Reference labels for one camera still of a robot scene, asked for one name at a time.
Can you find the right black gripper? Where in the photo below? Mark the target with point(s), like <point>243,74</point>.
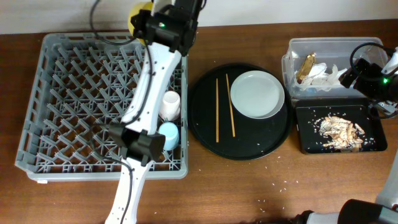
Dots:
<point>369,71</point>

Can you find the brown foil wrapper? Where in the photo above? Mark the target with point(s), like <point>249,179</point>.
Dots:
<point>305,68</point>

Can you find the food scraps pile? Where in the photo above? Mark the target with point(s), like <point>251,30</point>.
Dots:
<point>328,131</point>

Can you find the pink plastic cup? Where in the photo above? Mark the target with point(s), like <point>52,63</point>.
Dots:
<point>170,106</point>

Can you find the light blue plastic cup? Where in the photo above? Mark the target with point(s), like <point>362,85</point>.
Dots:
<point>171,133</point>

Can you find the yellow bowl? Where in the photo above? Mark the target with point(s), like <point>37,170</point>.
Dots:
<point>137,21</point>

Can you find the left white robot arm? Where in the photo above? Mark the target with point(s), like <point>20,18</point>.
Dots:
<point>168,30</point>

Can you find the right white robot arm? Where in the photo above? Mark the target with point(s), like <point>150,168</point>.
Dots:
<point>321,182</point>

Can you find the crumpled white plastic waste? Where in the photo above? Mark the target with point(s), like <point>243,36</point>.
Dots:
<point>319,79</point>

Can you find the clear plastic waste bin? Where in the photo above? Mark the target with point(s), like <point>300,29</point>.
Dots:
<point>329,50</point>

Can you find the black rectangular waste tray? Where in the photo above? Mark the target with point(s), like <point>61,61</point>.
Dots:
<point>343,104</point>

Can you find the grey plastic dishwasher rack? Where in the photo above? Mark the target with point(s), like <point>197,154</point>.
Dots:
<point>79,81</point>

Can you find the white round plate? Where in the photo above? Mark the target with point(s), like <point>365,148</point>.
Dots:
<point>257,94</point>

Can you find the right wooden chopstick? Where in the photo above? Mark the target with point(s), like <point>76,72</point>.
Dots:
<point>230,107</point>

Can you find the wooden chopstick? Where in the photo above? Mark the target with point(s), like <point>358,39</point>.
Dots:
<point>230,107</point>
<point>217,113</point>

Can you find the left wooden chopstick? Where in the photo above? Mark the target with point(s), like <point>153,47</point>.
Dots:
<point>217,113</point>

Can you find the round black tray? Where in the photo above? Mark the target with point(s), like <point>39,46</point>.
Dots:
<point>254,137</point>

